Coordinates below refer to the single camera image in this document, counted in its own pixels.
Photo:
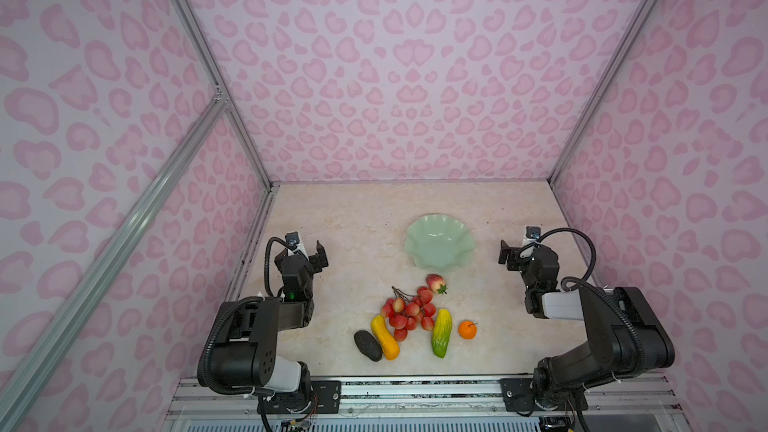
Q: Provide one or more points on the red lychee bunch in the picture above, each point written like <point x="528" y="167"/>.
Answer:
<point x="405" y="313"/>

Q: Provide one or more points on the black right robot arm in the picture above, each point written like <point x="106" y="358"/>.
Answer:
<point x="624" y="337"/>

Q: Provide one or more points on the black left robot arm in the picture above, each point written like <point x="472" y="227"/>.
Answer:
<point x="240" y="355"/>

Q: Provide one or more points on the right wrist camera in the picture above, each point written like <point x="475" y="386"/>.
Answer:
<point x="532" y="234"/>

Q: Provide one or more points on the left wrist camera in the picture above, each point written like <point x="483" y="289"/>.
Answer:
<point x="295" y="244"/>

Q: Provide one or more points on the aluminium frame strut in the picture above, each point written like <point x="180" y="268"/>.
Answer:
<point x="39" y="365"/>

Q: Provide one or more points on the light green scalloped fruit bowl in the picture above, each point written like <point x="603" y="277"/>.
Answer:
<point x="439" y="243"/>

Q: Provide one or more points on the dark fake avocado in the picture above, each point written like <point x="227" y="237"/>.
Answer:
<point x="368" y="345"/>

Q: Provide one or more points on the yellow green fake fruit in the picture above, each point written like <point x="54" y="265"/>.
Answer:
<point x="441" y="333"/>

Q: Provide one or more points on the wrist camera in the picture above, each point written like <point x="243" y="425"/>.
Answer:
<point x="532" y="234"/>
<point x="295" y="244"/>

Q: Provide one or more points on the small fake orange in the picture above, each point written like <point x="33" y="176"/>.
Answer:
<point x="467" y="330"/>

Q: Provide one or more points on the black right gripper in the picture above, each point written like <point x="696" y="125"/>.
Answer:
<point x="508" y="255"/>

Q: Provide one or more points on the red fake strawberry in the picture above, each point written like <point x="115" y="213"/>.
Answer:
<point x="436" y="283"/>

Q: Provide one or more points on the yellow orange fake mango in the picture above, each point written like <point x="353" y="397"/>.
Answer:
<point x="389" y="345"/>

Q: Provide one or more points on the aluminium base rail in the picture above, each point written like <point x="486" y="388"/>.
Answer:
<point x="481" y="403"/>

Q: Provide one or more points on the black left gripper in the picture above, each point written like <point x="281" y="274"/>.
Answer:
<point x="318" y="257"/>

